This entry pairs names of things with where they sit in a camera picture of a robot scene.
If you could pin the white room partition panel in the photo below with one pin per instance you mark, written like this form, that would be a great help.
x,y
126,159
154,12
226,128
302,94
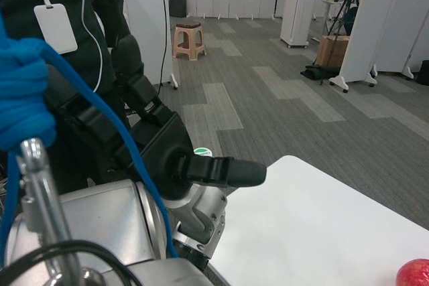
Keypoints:
x,y
147,24
378,24

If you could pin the white cabinet on casters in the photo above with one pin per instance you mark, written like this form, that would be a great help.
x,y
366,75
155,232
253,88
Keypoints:
x,y
298,11

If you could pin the clear water bottle green label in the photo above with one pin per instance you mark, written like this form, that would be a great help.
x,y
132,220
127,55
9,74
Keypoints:
x,y
202,152

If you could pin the white ID badge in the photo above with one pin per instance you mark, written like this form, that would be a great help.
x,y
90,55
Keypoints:
x,y
55,28

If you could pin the silver robot torso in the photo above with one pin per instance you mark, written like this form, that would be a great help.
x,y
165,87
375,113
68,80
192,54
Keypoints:
x,y
107,212

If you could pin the silver metal carabiner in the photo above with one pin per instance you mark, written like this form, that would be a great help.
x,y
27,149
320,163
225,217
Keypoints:
x,y
40,185

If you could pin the black speaker box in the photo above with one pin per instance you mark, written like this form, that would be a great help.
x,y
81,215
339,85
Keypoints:
x,y
177,6

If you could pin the black camera tripod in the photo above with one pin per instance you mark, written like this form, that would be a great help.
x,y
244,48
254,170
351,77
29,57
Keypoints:
x,y
348,1

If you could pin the red apple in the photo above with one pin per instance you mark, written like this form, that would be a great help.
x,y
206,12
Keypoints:
x,y
414,272

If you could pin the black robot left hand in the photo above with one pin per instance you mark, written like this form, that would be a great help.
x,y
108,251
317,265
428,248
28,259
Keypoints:
x,y
167,145

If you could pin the beige plastic stool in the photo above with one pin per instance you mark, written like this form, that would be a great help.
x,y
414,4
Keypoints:
x,y
189,39

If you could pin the black bag on floor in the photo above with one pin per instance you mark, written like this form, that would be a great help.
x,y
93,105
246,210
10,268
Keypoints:
x,y
318,72

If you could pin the brown cardboard box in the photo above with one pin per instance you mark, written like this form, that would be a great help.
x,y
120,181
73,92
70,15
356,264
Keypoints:
x,y
326,51

